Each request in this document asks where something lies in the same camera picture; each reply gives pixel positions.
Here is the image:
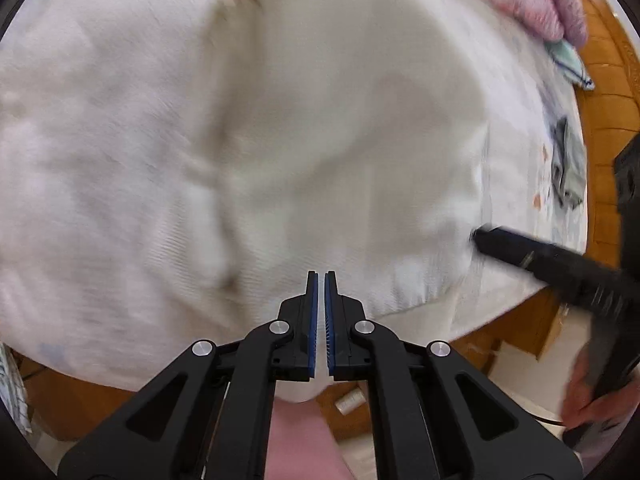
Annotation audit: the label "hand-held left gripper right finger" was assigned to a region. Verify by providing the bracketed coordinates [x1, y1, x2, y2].
[324, 271, 585, 480]

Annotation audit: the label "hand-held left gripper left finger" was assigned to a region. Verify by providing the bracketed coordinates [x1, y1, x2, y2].
[57, 271, 319, 480]

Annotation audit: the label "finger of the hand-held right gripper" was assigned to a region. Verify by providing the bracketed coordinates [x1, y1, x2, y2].
[472, 225, 622, 315]

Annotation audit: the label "white snap-button jacket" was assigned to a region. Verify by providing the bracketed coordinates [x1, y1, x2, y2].
[0, 0, 493, 321]

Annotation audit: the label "person's right hand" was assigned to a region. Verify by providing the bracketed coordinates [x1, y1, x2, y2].
[561, 347, 636, 428]

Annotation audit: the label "small beige roll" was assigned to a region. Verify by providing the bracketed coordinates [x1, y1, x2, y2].
[335, 391, 362, 415]

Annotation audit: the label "folded grey pants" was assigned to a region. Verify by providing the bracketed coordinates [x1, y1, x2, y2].
[549, 117, 587, 210]

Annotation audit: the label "person's pink trousers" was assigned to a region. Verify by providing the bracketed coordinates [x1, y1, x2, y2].
[262, 400, 361, 480]

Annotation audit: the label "leaf print bed sheet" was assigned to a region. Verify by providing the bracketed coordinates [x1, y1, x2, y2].
[0, 0, 588, 406]

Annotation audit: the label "wooden headboard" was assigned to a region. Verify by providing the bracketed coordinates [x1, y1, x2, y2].
[560, 0, 640, 281]

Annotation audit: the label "teal striped pillow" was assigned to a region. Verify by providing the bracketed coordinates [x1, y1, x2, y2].
[544, 40, 596, 92]

